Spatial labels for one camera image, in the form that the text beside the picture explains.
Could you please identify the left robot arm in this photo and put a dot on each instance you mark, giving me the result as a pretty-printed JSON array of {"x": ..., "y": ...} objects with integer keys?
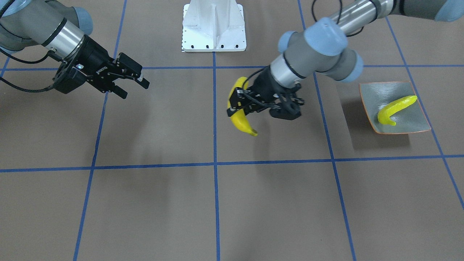
[{"x": 323, "y": 48}]

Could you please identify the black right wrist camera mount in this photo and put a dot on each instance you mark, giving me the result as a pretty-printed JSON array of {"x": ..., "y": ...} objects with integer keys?
[{"x": 68, "y": 77}]

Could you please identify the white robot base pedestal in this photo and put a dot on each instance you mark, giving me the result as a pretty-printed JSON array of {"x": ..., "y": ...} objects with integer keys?
[{"x": 213, "y": 26}]

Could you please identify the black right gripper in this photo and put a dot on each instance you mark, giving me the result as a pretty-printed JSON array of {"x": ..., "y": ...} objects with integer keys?
[{"x": 91, "y": 57}]

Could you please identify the bright yellow banana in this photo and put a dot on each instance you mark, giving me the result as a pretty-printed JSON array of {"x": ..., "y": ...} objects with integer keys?
[{"x": 384, "y": 114}]

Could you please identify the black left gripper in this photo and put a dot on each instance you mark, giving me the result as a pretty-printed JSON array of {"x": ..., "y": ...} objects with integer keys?
[{"x": 263, "y": 88}]

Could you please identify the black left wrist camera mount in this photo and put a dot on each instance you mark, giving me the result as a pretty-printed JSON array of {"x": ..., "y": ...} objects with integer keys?
[{"x": 289, "y": 106}]

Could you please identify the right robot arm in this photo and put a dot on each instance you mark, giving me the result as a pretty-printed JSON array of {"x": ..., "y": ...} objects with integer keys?
[{"x": 33, "y": 30}]

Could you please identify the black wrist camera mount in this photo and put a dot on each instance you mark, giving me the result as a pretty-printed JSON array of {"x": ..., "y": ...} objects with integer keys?
[
  {"x": 68, "y": 77},
  {"x": 289, "y": 106}
]

